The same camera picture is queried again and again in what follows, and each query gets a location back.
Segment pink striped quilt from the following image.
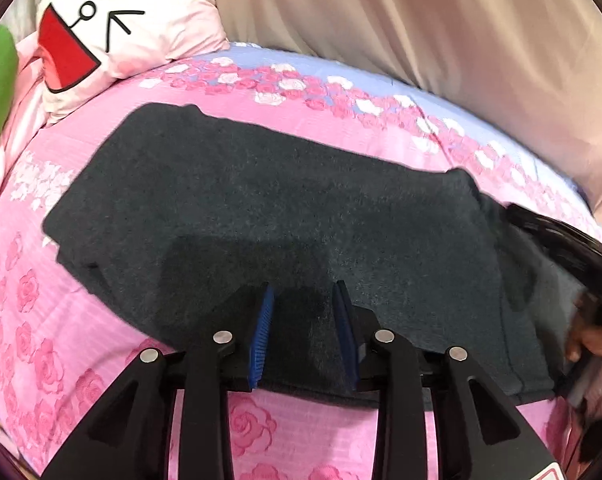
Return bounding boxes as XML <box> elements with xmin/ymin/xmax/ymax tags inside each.
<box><xmin>0</xmin><ymin>30</ymin><xmax>49</xmax><ymax>233</ymax></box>

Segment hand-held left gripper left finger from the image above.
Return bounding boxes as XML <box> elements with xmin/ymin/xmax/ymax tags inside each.
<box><xmin>40</xmin><ymin>282</ymin><xmax>277</xmax><ymax>480</ymax></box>

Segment person's right hand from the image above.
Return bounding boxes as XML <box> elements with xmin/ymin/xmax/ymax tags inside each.
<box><xmin>565</xmin><ymin>321</ymin><xmax>602</xmax><ymax>364</ymax></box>

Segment dark grey pants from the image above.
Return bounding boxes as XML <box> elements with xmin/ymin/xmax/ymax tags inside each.
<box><xmin>41</xmin><ymin>102</ymin><xmax>589</xmax><ymax>406</ymax></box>

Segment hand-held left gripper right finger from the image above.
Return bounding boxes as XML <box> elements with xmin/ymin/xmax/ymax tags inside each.
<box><xmin>332</xmin><ymin>280</ymin><xmax>566</xmax><ymax>480</ymax></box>

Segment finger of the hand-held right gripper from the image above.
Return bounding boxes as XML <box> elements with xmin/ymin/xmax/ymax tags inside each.
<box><xmin>504</xmin><ymin>203</ymin><xmax>602</xmax><ymax>258</ymax></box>
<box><xmin>523</xmin><ymin>232</ymin><xmax>602</xmax><ymax>331</ymax></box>

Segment beige curtain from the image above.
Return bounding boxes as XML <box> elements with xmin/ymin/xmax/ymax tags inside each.
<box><xmin>208</xmin><ymin>0</ymin><xmax>602</xmax><ymax>223</ymax></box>

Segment pink floral bed sheet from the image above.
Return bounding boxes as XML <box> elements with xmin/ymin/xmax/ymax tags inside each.
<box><xmin>0</xmin><ymin>41</ymin><xmax>602</xmax><ymax>480</ymax></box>

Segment pink cartoon face pillow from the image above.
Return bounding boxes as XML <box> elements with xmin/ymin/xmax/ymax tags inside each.
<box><xmin>34</xmin><ymin>0</ymin><xmax>230</xmax><ymax>122</ymax></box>

